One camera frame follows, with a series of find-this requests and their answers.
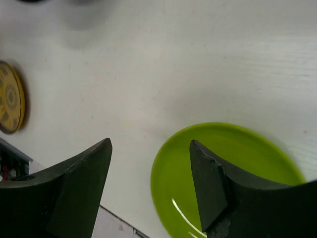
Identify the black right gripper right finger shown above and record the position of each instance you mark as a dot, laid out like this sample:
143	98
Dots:
210	184

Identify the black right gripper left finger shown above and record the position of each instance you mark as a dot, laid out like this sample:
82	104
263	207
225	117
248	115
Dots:
82	183

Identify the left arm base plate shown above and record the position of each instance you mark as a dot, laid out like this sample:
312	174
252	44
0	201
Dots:
13	163

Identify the small yellow patterned plate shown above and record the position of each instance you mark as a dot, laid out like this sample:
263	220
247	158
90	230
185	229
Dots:
12	99

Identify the lime green plate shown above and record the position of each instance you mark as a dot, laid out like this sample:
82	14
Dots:
172	185

